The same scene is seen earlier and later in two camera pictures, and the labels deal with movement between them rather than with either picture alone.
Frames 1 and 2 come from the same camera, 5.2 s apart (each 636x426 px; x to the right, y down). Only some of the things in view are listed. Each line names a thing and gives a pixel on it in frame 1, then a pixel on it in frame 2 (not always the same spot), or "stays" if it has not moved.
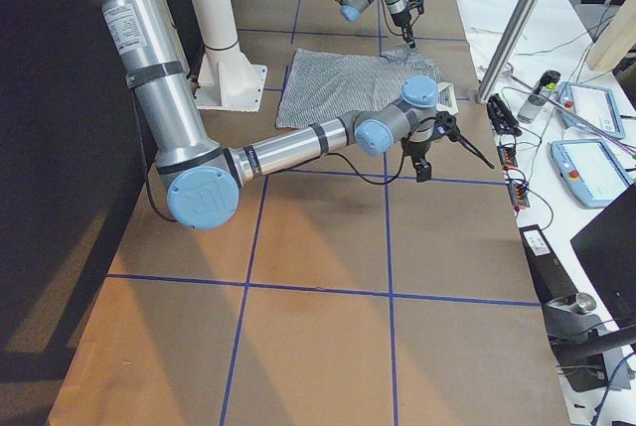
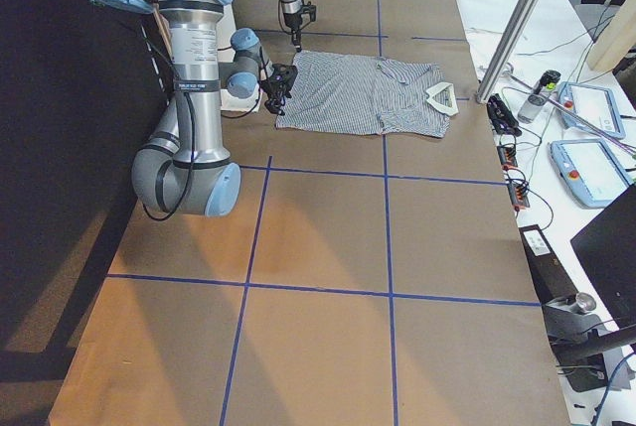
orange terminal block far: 507,157 stays
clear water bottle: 534,105 stays
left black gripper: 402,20 → 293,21
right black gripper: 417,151 → 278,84
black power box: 553,283 stays
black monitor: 607,249 stays
